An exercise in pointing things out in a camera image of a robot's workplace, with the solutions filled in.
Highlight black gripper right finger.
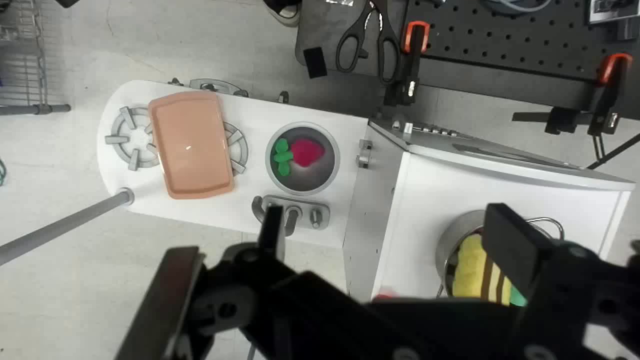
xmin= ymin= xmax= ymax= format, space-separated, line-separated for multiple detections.
xmin=480 ymin=201 xmax=558 ymax=303

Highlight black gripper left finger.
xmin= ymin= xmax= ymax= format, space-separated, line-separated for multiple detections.
xmin=117 ymin=247 xmax=208 ymax=360

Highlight yellow and black sponge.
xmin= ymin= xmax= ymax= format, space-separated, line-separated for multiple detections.
xmin=448 ymin=233 xmax=516 ymax=306

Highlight white toy kitchen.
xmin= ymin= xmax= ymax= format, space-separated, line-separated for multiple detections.
xmin=96 ymin=78 xmax=637 ymax=303

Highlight grey toy faucet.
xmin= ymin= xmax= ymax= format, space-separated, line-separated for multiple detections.
xmin=251 ymin=195 xmax=332 ymax=237

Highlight grey toy stove burner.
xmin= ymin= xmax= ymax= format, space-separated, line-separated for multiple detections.
xmin=104 ymin=104 xmax=251 ymax=176

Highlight small green toy vegetable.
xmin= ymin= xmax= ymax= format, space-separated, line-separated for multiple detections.
xmin=271 ymin=136 xmax=296 ymax=179

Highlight grey toy sink bowl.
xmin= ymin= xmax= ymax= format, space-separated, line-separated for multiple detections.
xmin=267 ymin=123 xmax=341 ymax=196

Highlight grey metal pole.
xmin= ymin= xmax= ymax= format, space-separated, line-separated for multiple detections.
xmin=0 ymin=188 xmax=137 ymax=268

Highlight pink plastic tray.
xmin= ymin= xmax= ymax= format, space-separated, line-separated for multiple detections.
xmin=146 ymin=90 xmax=239 ymax=201

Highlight black orange bar clamp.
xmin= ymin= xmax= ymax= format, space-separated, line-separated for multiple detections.
xmin=513 ymin=51 xmax=637 ymax=138
xmin=383 ymin=18 xmax=433 ymax=109

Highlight black scissors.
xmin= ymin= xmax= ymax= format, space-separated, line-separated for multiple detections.
xmin=334 ymin=0 xmax=403 ymax=81

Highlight small black box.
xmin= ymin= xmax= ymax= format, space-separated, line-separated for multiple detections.
xmin=302 ymin=46 xmax=329 ymax=78

